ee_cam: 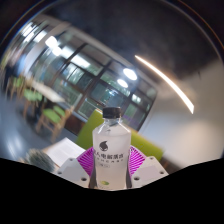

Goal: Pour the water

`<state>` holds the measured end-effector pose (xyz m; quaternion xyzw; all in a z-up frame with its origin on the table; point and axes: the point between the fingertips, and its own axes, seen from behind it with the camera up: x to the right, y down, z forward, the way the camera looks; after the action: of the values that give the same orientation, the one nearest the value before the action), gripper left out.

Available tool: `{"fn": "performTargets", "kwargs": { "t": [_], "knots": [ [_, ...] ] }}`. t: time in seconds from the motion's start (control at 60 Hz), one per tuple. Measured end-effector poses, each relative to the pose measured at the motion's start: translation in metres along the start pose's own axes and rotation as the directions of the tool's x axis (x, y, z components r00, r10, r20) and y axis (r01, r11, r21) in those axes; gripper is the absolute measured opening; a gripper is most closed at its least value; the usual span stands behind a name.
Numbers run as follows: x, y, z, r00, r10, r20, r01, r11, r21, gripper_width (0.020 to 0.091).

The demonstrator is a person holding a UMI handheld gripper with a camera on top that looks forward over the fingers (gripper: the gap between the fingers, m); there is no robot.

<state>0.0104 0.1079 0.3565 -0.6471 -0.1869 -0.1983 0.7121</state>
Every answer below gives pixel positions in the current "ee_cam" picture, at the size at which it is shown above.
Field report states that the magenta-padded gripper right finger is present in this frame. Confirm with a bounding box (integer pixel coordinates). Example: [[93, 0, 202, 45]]
[[126, 145, 169, 189]]

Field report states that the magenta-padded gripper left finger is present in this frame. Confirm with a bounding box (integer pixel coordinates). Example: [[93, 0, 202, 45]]
[[54, 146, 98, 189]]

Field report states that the clear black-capped drink bottle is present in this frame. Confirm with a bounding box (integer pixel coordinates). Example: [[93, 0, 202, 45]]
[[91, 106, 132, 192]]

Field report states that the open white paper book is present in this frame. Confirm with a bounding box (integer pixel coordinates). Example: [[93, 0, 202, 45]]
[[42, 137, 86, 168]]

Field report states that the green upholstered bench back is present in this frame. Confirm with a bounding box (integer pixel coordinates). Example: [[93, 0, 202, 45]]
[[75, 108, 165, 162]]

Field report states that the speckled ceramic mug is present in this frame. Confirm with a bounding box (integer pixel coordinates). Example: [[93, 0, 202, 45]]
[[23, 148, 57, 174]]

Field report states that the group of green-seated wooden chairs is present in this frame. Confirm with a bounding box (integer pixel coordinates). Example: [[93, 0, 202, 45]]
[[4, 75, 75, 143]]

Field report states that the wooden dining table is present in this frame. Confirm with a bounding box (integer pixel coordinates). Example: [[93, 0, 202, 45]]
[[28, 79, 66, 104]]

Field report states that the long linear ceiling light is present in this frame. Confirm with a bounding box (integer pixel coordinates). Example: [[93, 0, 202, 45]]
[[134, 54, 195, 115]]

